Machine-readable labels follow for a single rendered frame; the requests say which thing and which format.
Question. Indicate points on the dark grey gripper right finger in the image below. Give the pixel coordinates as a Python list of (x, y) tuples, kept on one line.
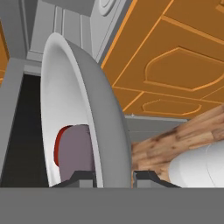
[(145, 177)]

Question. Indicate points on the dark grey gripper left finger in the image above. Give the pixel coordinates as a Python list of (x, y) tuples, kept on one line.
[(83, 176)]

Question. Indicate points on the white bowl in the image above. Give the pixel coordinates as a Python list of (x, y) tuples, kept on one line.
[(100, 116)]

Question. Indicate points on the red bell pepper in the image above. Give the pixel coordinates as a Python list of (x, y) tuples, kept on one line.
[(58, 143)]

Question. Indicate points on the grey microwave oven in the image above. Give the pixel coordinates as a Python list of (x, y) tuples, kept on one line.
[(20, 116)]

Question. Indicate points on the orange cupboard door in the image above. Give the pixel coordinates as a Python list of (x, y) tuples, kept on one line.
[(3, 55), (201, 14), (180, 67)]

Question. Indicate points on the round grey microwave button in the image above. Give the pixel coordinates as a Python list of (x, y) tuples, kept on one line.
[(106, 6)]

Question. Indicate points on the grey cupboard plinth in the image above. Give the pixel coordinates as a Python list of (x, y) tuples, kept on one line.
[(151, 128)]

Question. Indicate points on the white round object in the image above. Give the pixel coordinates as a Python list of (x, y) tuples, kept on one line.
[(201, 166)]

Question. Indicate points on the orange drawer front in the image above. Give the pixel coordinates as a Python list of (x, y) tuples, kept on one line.
[(172, 106)]

